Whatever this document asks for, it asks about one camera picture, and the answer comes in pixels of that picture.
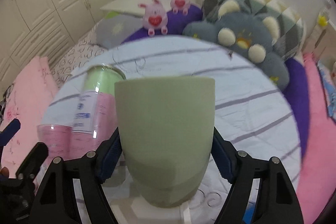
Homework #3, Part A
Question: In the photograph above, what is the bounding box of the light green ceramic cup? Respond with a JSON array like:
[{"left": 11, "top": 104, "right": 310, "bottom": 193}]
[{"left": 115, "top": 76, "right": 215, "bottom": 207}]

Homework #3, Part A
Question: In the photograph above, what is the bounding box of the person's hand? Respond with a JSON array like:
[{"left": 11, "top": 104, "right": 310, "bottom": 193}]
[{"left": 0, "top": 166, "right": 9, "bottom": 181}]

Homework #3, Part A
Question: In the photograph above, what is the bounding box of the pink fluffy blanket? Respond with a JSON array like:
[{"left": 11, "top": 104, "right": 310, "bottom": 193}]
[{"left": 297, "top": 54, "right": 335, "bottom": 223}]

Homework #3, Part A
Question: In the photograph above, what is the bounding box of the pink green clear canister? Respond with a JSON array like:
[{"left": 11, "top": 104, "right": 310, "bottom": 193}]
[{"left": 37, "top": 64, "right": 126, "bottom": 161}]

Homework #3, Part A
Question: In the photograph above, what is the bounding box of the striped white table cloth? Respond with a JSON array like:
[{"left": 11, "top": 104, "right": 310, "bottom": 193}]
[{"left": 42, "top": 36, "right": 301, "bottom": 223}]

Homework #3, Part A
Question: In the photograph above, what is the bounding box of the heart pattern bed sheet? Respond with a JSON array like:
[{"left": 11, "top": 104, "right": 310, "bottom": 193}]
[{"left": 51, "top": 29, "right": 106, "bottom": 88}]

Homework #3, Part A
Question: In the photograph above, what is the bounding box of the white wardrobe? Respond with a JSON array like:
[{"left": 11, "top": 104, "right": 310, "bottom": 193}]
[{"left": 1, "top": 0, "right": 111, "bottom": 89}]

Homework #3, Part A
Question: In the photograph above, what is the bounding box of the grey sun pattern pillow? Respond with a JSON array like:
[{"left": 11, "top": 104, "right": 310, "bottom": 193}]
[{"left": 90, "top": 11, "right": 142, "bottom": 50}]

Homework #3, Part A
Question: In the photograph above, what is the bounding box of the grey blue cat cushion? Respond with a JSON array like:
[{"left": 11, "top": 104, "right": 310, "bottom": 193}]
[{"left": 182, "top": 0, "right": 290, "bottom": 91}]

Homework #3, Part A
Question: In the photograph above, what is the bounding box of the white bedside table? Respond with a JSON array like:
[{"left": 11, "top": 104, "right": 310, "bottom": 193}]
[{"left": 99, "top": 0, "right": 174, "bottom": 16}]

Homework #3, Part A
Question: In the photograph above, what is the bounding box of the left pink pig plush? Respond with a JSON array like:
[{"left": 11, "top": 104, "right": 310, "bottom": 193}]
[{"left": 138, "top": 0, "right": 168, "bottom": 36}]

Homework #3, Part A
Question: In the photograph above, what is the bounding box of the pink pig plush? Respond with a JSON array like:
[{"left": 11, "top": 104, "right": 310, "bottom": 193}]
[
  {"left": 170, "top": 0, "right": 191, "bottom": 16},
  {"left": 138, "top": 0, "right": 168, "bottom": 36}
]

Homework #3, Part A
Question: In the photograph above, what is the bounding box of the right pink pig plush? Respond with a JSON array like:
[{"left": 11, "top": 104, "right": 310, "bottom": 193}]
[{"left": 170, "top": 0, "right": 191, "bottom": 16}]

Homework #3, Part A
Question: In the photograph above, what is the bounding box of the triangle pattern pillow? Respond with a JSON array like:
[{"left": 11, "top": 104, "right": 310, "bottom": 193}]
[{"left": 197, "top": 0, "right": 306, "bottom": 60}]

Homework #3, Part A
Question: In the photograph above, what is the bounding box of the white bed headboard post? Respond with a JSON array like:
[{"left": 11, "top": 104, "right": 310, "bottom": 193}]
[{"left": 302, "top": 0, "right": 335, "bottom": 66}]

